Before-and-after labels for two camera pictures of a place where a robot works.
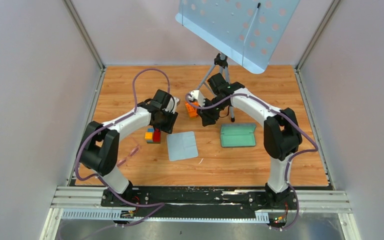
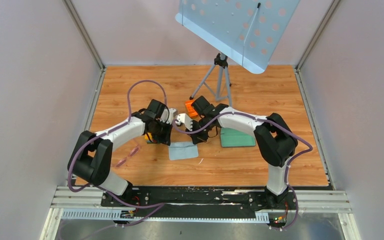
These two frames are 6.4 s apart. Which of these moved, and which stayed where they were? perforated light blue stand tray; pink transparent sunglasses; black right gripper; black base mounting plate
Moved: black right gripper
Stayed: black base mounting plate; perforated light blue stand tray; pink transparent sunglasses
